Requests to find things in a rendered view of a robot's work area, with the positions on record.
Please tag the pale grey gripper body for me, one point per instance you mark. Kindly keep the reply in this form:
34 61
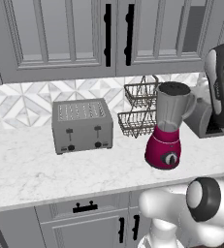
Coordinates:
199 117

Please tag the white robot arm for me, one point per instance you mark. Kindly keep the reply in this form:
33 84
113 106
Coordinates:
168 206

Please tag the magenta blender with grey jar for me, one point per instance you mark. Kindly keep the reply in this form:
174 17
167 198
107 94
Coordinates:
164 148

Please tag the grey four-slot toaster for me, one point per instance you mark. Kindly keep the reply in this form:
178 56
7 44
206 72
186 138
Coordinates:
81 129

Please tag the grey drawer front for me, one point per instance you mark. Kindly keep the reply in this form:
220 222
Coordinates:
110 201

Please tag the grey base cupboard door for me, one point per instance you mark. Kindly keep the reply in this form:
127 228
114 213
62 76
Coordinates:
143 231
84 232

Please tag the plain grey base panel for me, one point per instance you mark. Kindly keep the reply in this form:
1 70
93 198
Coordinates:
15 229

